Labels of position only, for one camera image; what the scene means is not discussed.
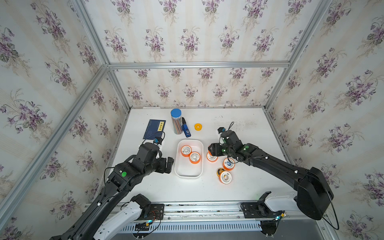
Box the orange sealing tape roll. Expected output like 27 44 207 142
189 152 201 164
181 145 192 158
207 153 218 163
219 171 233 185

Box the white plastic storage box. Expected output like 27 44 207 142
175 139 205 179

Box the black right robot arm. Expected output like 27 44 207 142
208 130 334 220

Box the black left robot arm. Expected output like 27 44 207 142
52 143 175 240

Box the blue-centred orange tape roll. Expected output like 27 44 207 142
223 158 236 171

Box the small yellow-black tape roll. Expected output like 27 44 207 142
217 168 226 178

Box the yellow tape roll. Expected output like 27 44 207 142
194 123 203 131

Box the blue stapler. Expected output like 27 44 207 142
182 117 191 138

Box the dark blue book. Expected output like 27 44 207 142
143 119 166 140

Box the blue-lidded pencil tube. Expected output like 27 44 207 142
171 109 183 135

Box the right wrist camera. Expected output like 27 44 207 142
218 127 226 134

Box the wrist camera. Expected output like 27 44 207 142
153 137 164 151
218 127 226 134

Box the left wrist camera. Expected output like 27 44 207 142
153 137 164 151

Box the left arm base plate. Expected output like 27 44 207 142
135 204 165 221

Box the aluminium front rail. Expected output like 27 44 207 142
77 199 328 224

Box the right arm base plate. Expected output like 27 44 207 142
240 202 285 219

